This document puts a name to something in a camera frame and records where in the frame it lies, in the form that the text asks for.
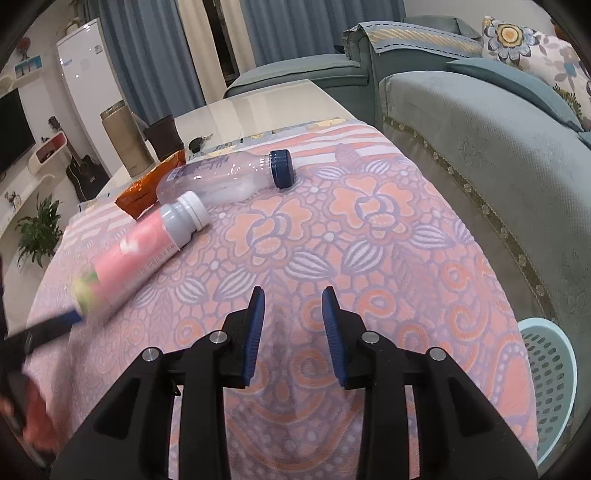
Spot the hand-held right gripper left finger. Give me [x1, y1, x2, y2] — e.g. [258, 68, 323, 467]
[50, 286, 267, 480]

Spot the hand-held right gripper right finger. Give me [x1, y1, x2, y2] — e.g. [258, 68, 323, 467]
[322, 286, 539, 480]

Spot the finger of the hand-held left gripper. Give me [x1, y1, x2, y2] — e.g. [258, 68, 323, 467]
[2, 310, 85, 357]

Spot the pink plastic bottle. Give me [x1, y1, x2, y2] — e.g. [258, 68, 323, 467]
[71, 191, 211, 322]

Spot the light blue plastic basket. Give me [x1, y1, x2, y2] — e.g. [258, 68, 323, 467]
[517, 318, 578, 468]

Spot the person's left forearm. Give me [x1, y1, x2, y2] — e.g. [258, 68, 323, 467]
[21, 378, 64, 456]

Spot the green potted plant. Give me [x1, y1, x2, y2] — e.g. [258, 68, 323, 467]
[16, 194, 66, 269]

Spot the pink floral blanket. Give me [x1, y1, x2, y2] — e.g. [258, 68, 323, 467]
[23, 119, 541, 480]

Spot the clear bottle with blue cap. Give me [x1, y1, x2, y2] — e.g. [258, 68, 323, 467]
[156, 149, 295, 206]

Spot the orange snack packet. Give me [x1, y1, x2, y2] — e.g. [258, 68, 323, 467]
[115, 150, 188, 220]

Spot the black acoustic guitar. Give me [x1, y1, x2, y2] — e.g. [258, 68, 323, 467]
[48, 115, 112, 202]

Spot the red and white rounded shelf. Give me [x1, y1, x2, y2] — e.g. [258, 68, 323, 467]
[28, 130, 68, 176]

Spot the black television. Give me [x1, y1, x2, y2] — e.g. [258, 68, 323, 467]
[0, 88, 37, 179]

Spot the metal thermos flask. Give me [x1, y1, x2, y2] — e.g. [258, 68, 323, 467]
[100, 99, 156, 179]

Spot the dark brown cup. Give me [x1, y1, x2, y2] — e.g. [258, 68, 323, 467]
[143, 115, 186, 163]

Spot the white coffee table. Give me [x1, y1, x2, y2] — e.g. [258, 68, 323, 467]
[99, 79, 357, 204]

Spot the white refrigerator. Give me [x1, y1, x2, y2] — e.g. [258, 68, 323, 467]
[56, 18, 119, 182]

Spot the teal quilted sofa cover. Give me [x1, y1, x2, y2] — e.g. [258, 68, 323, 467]
[379, 71, 591, 325]

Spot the teal corner sofa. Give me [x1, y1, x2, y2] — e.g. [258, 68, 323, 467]
[224, 16, 591, 333]

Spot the blue curtain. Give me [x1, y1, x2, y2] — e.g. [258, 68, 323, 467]
[240, 0, 407, 71]
[90, 0, 206, 126]

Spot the white sheer curtain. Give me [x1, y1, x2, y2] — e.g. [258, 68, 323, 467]
[178, 0, 228, 89]

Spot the blue pillow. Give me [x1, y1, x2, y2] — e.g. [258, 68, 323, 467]
[445, 58, 585, 135]

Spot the striped teal armrest towel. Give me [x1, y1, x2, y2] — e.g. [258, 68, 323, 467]
[355, 21, 484, 57]

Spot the floral cushion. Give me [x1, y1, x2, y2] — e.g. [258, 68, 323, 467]
[481, 16, 591, 131]

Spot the white wall cabinet unit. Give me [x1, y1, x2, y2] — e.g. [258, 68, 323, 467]
[0, 69, 80, 241]

